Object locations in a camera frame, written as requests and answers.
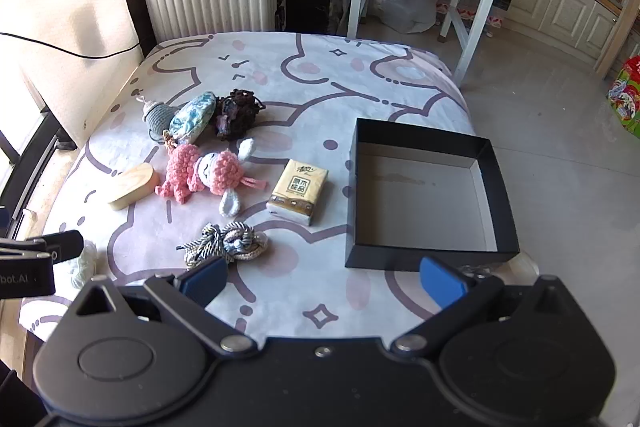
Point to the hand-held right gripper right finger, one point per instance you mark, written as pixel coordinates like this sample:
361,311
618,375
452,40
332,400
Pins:
442,281

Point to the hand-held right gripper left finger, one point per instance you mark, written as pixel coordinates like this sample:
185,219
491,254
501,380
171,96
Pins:
204,281

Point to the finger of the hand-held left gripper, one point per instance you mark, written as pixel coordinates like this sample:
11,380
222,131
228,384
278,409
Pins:
62,244
4,217

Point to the white yarn ball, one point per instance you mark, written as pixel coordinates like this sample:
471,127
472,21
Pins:
84,264

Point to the black cardboard box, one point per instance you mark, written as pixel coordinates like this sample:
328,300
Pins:
425,202

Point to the rounded wooden block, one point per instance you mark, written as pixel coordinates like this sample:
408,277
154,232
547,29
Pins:
132,187

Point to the yellow tissue pack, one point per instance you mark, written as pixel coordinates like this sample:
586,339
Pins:
297,192

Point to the pink crochet bunny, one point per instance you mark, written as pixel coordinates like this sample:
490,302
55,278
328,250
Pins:
200,172

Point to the blue-grey crochet doll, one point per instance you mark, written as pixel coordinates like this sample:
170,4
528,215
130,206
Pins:
155,114

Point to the blue patterned pouch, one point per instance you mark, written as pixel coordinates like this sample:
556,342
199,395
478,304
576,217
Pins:
192,117

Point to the dark brown crochet pouch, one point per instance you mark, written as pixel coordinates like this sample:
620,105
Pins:
237,112

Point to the beige board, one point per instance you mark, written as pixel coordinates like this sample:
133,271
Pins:
65,32

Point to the white table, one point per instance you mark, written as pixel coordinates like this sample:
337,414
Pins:
470,32

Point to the colourful printed package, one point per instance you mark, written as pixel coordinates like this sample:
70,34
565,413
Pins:
626,97

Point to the cream kitchen cabinets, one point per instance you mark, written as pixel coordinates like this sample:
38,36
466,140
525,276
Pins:
565,7

